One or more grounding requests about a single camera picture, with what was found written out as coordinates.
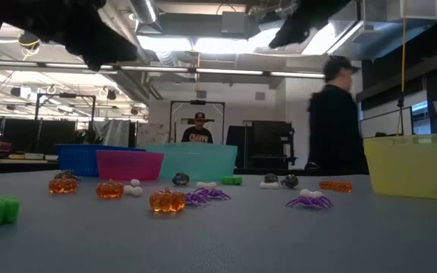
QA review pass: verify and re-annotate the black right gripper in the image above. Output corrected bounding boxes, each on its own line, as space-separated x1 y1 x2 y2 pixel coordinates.
269 0 352 49

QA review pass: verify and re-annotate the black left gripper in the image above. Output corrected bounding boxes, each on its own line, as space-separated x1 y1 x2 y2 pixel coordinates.
0 0 138 72

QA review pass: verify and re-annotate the purple plastic spider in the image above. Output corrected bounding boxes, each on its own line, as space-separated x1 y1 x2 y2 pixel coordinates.
196 187 232 202
285 195 335 211
184 191 210 209

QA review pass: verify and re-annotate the long ceiling light strip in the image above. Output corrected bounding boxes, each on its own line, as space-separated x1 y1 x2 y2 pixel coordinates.
119 64 325 80
0 58 119 73

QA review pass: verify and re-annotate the grey ceiling ventilation box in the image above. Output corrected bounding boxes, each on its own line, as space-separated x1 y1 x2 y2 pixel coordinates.
220 10 262 39

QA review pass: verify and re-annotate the grey hanging cloth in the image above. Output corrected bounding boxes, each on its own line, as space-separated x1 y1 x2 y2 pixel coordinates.
99 118 131 148

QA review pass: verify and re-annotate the person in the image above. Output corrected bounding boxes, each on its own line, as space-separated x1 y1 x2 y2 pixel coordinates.
74 128 104 146
303 55 369 176
181 111 215 144

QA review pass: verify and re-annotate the black monitor row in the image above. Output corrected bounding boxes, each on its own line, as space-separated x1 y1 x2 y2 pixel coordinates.
2 118 78 155

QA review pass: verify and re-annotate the white paper board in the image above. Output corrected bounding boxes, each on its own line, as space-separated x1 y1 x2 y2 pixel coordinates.
135 121 171 149

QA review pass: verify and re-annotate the black equipment cart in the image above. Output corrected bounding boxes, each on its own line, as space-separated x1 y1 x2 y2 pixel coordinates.
225 120 296 171

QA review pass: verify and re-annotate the blue rectangular plastic basket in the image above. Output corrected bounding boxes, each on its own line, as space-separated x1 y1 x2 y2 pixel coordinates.
55 143 146 177

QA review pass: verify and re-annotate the pink round plastic bowl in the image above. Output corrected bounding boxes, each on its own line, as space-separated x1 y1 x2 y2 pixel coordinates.
96 150 165 181

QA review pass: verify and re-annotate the white hanging ceiling panel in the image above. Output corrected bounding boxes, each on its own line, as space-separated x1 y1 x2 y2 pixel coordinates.
387 0 437 22

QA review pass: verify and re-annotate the black framed whiteboard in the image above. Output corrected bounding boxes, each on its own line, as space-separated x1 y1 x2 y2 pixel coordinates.
366 105 414 138

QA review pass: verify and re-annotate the dark background desk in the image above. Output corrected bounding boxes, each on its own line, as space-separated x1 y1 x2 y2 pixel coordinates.
0 158 60 174

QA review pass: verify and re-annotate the teal plastic basket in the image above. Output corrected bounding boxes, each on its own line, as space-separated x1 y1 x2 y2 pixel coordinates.
145 143 238 182

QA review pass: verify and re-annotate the translucent yellow plastic bin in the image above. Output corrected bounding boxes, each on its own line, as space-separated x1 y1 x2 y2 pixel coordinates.
363 132 437 202

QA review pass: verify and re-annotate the black metal frame stand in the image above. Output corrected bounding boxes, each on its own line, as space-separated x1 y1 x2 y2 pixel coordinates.
33 92 97 147
168 99 226 145

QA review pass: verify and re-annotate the round silver duct piece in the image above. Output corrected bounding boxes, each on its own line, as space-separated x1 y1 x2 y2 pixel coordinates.
128 0 159 24

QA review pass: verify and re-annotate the black ceiling camera yellow cable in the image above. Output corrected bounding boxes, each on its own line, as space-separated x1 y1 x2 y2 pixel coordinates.
17 30 42 61

